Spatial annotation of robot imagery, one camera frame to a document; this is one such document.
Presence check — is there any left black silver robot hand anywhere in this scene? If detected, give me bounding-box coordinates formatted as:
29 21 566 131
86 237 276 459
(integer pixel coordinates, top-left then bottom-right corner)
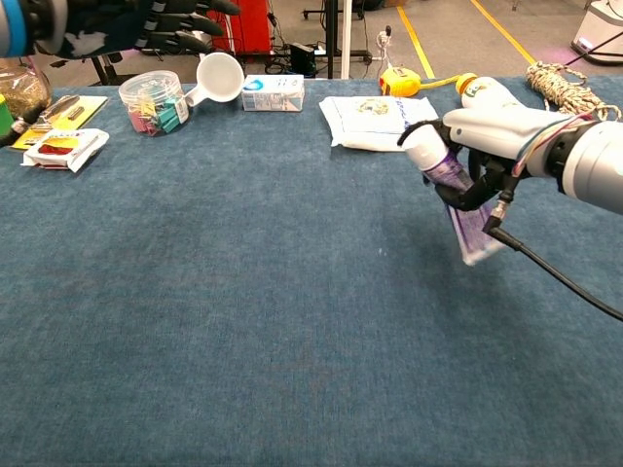
28 0 242 62

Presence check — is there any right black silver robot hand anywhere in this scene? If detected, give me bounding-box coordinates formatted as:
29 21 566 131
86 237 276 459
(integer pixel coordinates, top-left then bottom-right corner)
396 107 573 211

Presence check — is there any purple white toothpaste tube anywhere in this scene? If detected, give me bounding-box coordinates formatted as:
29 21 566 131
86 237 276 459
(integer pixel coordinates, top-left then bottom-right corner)
403 124 508 267

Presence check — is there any yellow green box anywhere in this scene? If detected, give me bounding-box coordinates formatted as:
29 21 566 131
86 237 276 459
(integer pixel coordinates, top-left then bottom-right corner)
0 94 16 137

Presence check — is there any drink bottle yellow cap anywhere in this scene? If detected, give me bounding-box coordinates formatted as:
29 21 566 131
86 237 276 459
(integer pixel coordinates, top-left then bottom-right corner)
456 72 522 111

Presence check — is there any razor on yellow card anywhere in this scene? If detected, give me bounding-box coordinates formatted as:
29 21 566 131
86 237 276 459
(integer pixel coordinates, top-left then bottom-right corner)
10 94 109 150

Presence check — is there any clear tub of binder clips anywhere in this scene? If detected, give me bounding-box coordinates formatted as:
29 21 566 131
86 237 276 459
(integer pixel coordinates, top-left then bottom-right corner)
118 70 190 137

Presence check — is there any yellow tape measure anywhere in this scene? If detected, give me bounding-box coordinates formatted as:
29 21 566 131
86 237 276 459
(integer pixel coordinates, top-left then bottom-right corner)
378 65 463 98

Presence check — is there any light blue mug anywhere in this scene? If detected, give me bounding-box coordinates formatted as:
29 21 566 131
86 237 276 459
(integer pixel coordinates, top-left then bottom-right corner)
184 52 246 108

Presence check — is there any white red snack packet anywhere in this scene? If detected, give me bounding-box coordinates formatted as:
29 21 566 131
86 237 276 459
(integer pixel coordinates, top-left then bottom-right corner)
20 127 111 173

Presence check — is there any white printed snack bag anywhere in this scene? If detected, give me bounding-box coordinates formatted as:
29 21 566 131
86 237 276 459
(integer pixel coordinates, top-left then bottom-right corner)
318 95 442 150

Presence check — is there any red cabinet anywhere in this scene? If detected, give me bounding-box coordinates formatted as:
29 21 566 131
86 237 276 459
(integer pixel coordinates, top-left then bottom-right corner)
206 0 274 55

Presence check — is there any white machine housing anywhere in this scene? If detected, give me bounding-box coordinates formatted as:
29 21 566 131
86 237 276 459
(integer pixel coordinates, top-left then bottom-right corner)
569 0 623 67

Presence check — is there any white blue carton box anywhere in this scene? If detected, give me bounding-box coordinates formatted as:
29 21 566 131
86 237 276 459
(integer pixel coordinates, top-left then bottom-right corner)
240 74 307 113

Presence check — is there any blue carpet table mat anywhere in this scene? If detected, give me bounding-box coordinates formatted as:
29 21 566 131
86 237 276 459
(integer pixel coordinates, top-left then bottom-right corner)
0 75 623 467

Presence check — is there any multicoloured wrist wire bundle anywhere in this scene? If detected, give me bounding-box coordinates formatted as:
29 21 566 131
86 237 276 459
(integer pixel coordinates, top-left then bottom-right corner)
513 114 598 176

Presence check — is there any coiled beige rope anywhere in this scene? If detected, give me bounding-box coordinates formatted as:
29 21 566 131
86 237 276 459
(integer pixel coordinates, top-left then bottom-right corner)
525 60 623 123

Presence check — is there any black right hand cable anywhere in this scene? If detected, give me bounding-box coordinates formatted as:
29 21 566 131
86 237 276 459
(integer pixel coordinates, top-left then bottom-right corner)
481 201 623 322

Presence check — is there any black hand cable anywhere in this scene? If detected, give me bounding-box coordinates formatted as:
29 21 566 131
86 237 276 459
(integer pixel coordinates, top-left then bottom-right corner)
481 201 623 322
0 110 38 148

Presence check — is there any white plug with cable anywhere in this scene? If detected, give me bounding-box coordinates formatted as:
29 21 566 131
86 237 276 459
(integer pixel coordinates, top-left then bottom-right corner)
377 26 394 67

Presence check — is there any black left hand cable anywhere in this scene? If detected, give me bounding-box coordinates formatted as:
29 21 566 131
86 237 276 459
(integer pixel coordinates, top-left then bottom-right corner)
0 110 38 148

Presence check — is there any white upright post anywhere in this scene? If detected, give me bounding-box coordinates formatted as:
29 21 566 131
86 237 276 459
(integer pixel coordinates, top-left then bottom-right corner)
340 0 352 80

